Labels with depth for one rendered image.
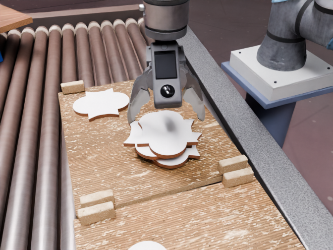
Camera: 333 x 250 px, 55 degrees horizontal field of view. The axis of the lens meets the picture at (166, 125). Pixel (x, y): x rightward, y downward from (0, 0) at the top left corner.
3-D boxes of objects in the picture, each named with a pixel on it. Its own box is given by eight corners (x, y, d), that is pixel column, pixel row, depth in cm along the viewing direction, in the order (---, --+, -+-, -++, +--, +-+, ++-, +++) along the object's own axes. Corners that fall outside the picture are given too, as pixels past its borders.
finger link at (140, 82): (143, 105, 63) (170, 74, 59) (143, 111, 62) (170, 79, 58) (123, 94, 61) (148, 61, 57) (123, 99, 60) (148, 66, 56)
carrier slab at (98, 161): (179, 76, 96) (180, 71, 95) (250, 173, 66) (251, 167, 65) (59, 97, 87) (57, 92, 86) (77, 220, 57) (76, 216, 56)
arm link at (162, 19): (192, 6, 48) (137, 6, 48) (190, 34, 51) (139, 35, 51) (187, -10, 54) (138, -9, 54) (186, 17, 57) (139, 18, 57)
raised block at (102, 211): (114, 209, 57) (112, 199, 56) (116, 218, 56) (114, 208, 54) (79, 218, 56) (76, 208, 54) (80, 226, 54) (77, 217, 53)
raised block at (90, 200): (113, 196, 59) (112, 187, 58) (115, 204, 58) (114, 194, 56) (81, 205, 58) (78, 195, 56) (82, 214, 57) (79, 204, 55)
